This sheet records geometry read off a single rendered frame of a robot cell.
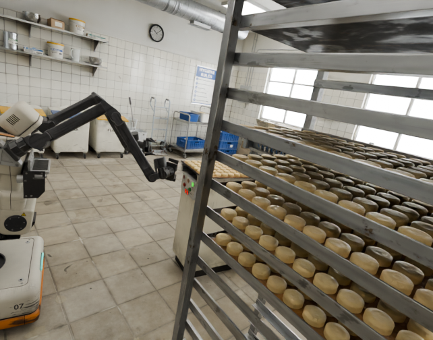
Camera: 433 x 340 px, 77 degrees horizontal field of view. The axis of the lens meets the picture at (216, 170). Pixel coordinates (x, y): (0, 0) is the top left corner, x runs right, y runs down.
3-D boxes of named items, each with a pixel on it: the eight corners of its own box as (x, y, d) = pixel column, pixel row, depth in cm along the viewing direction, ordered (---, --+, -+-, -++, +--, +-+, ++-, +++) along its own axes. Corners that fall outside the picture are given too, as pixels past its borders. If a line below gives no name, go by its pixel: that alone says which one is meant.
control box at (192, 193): (184, 187, 223) (186, 172, 220) (197, 200, 204) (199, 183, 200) (180, 188, 222) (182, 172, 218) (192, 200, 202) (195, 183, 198)
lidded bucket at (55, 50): (62, 59, 452) (63, 45, 446) (65, 59, 435) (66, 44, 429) (44, 55, 435) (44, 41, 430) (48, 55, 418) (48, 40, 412)
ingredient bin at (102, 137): (95, 159, 477) (98, 115, 456) (86, 149, 523) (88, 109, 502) (125, 158, 510) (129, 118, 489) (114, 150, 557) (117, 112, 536)
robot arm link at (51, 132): (108, 97, 150) (108, 94, 141) (123, 119, 153) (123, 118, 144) (30, 138, 139) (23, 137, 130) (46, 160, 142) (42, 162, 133)
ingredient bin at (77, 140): (53, 160, 434) (54, 112, 413) (46, 150, 480) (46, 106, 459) (89, 159, 469) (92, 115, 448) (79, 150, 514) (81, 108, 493)
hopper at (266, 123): (274, 135, 275) (277, 121, 271) (318, 150, 230) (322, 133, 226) (251, 133, 260) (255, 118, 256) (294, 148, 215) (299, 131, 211)
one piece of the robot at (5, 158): (-5, 164, 129) (-2, 142, 126) (-3, 160, 133) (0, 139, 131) (21, 167, 134) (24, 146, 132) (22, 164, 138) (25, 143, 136)
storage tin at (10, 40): (17, 50, 410) (17, 34, 404) (19, 50, 397) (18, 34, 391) (3, 47, 398) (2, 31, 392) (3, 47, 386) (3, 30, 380)
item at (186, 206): (233, 246, 283) (251, 164, 259) (253, 266, 256) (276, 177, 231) (170, 257, 247) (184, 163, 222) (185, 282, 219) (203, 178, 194)
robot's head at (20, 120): (-8, 122, 134) (17, 102, 136) (0, 115, 152) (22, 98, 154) (19, 142, 142) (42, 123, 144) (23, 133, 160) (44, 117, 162)
